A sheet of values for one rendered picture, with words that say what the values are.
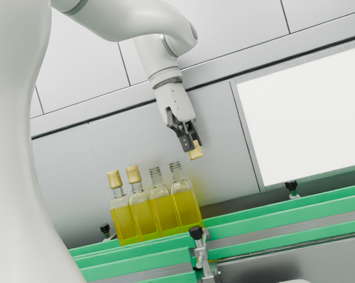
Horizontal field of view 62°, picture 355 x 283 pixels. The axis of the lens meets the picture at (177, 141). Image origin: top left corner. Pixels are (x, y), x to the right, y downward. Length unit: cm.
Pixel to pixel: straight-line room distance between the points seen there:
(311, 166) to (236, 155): 21
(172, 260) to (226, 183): 31
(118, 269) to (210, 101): 51
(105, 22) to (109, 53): 40
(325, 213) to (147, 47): 57
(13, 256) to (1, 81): 17
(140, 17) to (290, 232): 59
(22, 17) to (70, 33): 73
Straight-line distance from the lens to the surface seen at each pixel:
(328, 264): 81
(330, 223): 80
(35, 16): 37
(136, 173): 80
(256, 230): 77
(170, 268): 72
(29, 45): 37
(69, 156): 106
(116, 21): 63
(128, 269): 75
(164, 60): 74
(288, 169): 91
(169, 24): 67
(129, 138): 94
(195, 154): 73
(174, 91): 72
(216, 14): 97
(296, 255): 79
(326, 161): 93
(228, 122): 88
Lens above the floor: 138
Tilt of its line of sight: 1 degrees down
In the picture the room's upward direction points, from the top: 16 degrees counter-clockwise
